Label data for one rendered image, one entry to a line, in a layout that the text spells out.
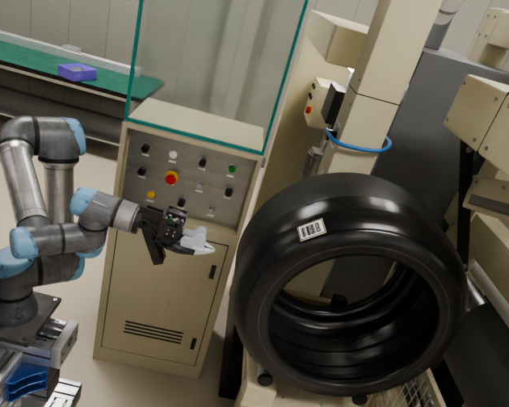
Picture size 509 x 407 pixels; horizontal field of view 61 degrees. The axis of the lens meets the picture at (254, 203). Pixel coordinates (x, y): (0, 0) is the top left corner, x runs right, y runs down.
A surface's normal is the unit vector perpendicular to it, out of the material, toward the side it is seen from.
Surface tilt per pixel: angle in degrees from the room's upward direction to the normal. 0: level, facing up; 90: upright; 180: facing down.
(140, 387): 0
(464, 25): 90
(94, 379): 0
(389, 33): 90
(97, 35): 90
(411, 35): 90
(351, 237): 80
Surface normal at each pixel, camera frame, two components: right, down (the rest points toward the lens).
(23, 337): 0.26, -0.86
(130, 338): -0.02, 0.45
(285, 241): -0.47, -0.22
